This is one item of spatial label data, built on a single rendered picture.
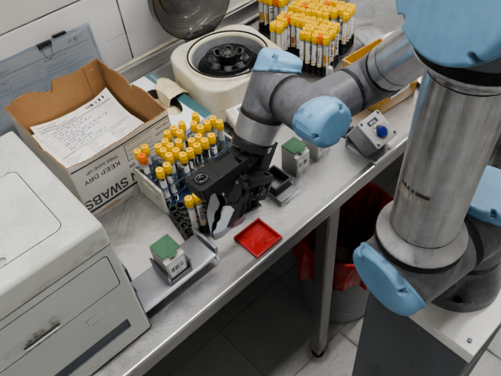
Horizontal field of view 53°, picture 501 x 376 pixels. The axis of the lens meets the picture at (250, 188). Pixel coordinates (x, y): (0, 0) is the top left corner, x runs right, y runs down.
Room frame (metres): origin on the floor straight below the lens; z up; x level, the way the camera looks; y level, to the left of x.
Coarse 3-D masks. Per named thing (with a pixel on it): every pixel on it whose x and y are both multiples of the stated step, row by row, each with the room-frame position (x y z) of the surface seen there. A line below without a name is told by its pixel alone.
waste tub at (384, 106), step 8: (376, 40) 1.07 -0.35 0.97; (360, 48) 1.05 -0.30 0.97; (368, 48) 1.06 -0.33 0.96; (352, 56) 1.03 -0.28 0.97; (360, 56) 1.04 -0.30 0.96; (344, 64) 1.00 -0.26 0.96; (416, 80) 0.97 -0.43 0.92; (408, 88) 0.96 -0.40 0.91; (392, 96) 0.92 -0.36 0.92; (400, 96) 0.94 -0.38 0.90; (408, 96) 0.96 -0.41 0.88; (376, 104) 0.91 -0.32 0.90; (384, 104) 0.91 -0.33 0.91; (392, 104) 0.93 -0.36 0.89; (384, 112) 0.91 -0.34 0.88
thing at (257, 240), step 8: (256, 224) 0.62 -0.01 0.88; (264, 224) 0.61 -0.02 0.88; (240, 232) 0.60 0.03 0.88; (248, 232) 0.60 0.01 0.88; (256, 232) 0.60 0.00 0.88; (264, 232) 0.60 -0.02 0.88; (272, 232) 0.60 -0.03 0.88; (240, 240) 0.58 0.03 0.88; (248, 240) 0.58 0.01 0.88; (256, 240) 0.58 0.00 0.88; (264, 240) 0.58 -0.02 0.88; (272, 240) 0.58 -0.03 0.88; (248, 248) 0.56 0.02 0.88; (256, 248) 0.56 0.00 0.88; (264, 248) 0.56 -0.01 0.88; (256, 256) 0.54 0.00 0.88
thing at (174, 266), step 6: (180, 252) 0.50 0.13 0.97; (156, 258) 0.50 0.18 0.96; (168, 258) 0.49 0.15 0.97; (174, 258) 0.49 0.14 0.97; (180, 258) 0.50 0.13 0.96; (162, 264) 0.49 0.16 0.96; (168, 264) 0.48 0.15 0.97; (174, 264) 0.49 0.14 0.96; (180, 264) 0.50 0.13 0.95; (186, 264) 0.50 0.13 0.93; (168, 270) 0.48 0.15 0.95; (174, 270) 0.49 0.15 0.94; (180, 270) 0.49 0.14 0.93; (174, 276) 0.48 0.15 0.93
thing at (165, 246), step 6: (162, 240) 0.52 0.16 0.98; (168, 240) 0.52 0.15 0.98; (150, 246) 0.51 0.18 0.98; (156, 246) 0.51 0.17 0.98; (162, 246) 0.51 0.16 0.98; (168, 246) 0.51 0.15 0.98; (174, 246) 0.51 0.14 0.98; (156, 252) 0.50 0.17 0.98; (162, 252) 0.50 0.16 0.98; (168, 252) 0.50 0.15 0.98; (174, 252) 0.50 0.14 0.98; (162, 258) 0.49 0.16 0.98
